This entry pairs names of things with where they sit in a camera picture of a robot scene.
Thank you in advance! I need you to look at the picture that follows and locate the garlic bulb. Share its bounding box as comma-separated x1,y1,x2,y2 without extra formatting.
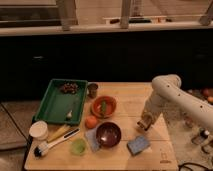
66,110,72,120

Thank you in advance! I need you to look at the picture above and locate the orange fruit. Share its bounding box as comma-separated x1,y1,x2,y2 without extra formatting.
85,116,98,129

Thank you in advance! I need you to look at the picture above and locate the grey blue cloth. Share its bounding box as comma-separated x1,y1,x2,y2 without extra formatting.
85,129,100,152

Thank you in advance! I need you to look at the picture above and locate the dark red bowl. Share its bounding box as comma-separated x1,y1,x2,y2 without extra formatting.
95,122,121,148

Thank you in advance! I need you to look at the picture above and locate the blue sponge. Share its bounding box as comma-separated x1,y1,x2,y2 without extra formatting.
127,136,150,156

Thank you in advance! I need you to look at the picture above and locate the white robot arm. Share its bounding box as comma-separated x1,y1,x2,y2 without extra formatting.
137,74,213,133

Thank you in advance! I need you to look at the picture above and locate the yellow wooden utensil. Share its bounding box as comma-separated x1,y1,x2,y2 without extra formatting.
47,125,70,142

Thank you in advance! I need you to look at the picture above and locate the orange bowl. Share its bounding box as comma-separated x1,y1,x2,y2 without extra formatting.
91,96,117,119

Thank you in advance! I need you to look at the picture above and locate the small green cup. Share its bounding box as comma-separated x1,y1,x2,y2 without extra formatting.
70,138,86,155

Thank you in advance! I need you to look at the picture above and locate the white round container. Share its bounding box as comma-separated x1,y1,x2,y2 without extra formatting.
29,121,48,140

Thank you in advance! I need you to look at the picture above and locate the green plastic tray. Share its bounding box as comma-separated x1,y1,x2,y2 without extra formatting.
34,79,88,125

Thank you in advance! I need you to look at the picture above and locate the dark grapes bunch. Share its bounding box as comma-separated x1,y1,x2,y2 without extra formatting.
60,83,78,94

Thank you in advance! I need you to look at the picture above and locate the small metal cup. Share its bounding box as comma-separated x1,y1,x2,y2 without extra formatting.
88,83,98,98

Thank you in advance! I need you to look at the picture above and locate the green vegetable in bowl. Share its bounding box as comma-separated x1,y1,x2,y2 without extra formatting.
101,101,107,117

